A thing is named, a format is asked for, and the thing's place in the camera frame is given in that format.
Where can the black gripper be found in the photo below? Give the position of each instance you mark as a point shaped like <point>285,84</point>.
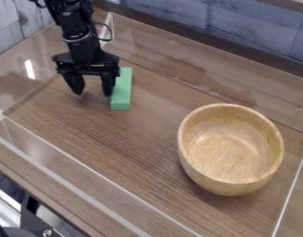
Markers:
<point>103,65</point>

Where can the green rectangular stick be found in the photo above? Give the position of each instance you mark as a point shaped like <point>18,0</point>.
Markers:
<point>121,97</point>

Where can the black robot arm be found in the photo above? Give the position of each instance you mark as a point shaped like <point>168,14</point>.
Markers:
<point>86,58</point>

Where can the wooden bowl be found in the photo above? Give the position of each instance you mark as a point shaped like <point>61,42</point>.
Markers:
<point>230,149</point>

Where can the clear acrylic table barrier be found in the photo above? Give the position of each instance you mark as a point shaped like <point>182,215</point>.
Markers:
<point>107,165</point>

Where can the clear acrylic corner bracket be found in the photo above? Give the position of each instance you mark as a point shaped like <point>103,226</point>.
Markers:
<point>105,27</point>

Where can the black table frame bracket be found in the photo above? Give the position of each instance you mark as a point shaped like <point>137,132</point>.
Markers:
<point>30,222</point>

